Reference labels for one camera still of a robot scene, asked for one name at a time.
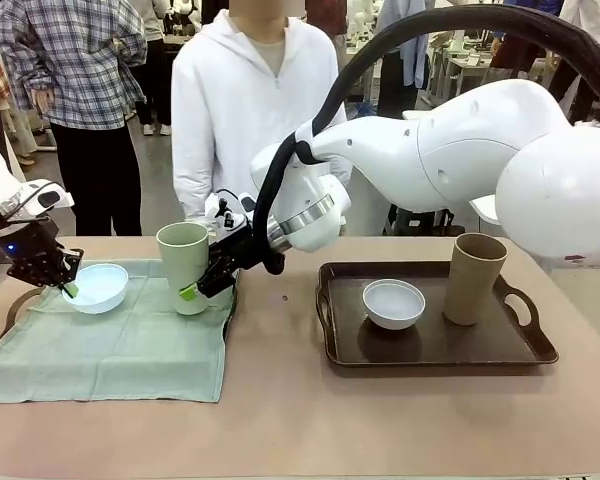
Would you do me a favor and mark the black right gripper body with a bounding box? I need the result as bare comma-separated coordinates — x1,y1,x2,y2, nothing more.
207,223,272,272

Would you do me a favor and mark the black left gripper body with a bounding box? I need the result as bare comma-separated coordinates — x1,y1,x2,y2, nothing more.
0,217,61,272

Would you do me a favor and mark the tall pale green cup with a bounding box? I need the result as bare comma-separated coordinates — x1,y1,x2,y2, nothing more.
156,222,212,317

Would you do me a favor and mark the white plastic bowl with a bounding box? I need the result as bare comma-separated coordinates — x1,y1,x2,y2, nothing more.
362,278,427,332
72,263,130,315

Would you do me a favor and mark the pale green cloth mat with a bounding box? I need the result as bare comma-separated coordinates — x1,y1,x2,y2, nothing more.
0,258,240,404

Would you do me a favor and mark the person's right forearm white sleeve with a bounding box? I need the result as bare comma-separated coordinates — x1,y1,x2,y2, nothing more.
172,149,216,222

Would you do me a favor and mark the plaid shirt bystander hand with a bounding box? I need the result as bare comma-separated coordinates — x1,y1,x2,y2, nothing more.
31,87,53,118

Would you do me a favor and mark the person in white hoodie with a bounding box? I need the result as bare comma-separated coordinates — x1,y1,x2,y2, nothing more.
170,0,354,239

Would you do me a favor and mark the bystander in blue plaid shirt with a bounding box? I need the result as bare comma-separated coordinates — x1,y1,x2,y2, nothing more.
0,0,149,236

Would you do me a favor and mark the bystander with white sneakers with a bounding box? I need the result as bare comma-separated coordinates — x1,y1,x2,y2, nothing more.
129,0,176,137

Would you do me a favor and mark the tall brown cup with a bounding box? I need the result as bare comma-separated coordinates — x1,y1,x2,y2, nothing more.
443,232,509,327

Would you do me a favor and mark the bystander in light blue shirt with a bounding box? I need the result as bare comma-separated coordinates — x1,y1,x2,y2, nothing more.
377,0,434,120

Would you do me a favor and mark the white background desk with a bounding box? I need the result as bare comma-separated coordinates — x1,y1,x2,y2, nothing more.
427,29,551,109

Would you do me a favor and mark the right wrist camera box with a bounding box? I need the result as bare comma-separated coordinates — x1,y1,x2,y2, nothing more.
203,188,257,236

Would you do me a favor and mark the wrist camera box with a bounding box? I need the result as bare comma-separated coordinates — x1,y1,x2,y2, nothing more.
0,178,76,221
203,188,257,236

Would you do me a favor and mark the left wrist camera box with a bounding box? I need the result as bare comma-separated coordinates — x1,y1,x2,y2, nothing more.
0,178,76,221

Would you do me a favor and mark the black braided cable hose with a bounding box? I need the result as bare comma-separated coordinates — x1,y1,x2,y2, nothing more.
253,0,600,275

